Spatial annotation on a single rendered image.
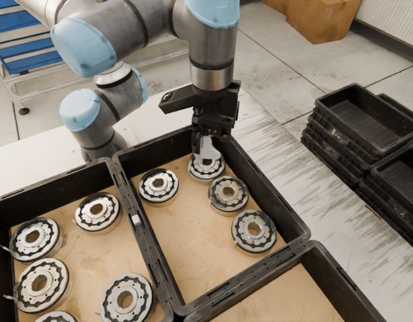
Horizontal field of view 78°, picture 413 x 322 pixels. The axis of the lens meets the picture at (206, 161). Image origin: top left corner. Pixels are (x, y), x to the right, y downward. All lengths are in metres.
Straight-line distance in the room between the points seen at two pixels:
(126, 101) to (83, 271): 0.47
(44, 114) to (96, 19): 2.12
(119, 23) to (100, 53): 0.05
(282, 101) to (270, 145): 1.37
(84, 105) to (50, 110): 1.73
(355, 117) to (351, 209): 0.76
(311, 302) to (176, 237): 0.31
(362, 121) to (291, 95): 0.97
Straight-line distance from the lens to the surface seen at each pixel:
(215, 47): 0.40
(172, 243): 0.63
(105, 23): 0.40
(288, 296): 0.62
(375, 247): 0.90
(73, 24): 0.40
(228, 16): 0.40
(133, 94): 0.84
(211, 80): 0.43
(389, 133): 1.58
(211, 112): 0.50
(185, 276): 0.61
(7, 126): 2.56
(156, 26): 0.44
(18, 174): 1.09
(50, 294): 0.65
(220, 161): 0.71
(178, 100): 0.51
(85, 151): 0.90
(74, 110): 0.80
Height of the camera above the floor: 1.42
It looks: 52 degrees down
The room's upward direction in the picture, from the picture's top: straight up
